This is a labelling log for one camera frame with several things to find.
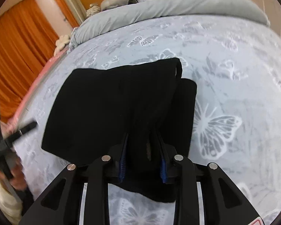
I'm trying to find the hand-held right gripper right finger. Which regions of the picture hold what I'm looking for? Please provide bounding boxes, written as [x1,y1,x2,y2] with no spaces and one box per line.
[156,132,257,225]

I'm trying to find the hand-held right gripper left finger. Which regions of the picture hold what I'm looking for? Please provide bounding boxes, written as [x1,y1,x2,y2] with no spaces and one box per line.
[21,132,129,225]

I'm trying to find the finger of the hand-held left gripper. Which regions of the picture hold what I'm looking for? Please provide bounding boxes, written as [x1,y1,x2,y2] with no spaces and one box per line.
[3,121,38,146]

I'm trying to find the black pants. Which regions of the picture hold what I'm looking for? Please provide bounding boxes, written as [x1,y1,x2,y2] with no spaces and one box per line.
[41,57,197,203]

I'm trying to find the person's left hand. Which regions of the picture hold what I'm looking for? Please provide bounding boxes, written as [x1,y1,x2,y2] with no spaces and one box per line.
[0,158,28,191]

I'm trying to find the pink blanket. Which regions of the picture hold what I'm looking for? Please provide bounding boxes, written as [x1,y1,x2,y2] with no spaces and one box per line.
[5,50,70,128]

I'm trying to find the wide orange curtain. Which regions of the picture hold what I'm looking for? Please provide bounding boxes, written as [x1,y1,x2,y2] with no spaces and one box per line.
[0,0,59,123]

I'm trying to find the white flower-shaped cushion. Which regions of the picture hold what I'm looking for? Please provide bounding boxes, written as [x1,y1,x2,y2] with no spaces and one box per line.
[55,35,71,52]

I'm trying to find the bed with butterfly print sheet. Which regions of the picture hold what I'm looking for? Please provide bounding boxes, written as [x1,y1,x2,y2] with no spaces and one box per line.
[5,14,281,225]

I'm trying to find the narrow orange curtain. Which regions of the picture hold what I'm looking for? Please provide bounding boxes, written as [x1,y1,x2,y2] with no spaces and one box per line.
[45,0,79,27]

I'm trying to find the white flower ornament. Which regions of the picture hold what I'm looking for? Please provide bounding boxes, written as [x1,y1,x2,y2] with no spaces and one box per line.
[86,3,102,17]

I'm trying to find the grey duvet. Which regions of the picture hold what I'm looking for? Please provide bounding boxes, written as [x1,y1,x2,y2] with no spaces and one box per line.
[69,0,271,52]

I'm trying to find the cream door frame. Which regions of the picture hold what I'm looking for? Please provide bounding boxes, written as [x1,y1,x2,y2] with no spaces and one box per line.
[55,0,87,25]

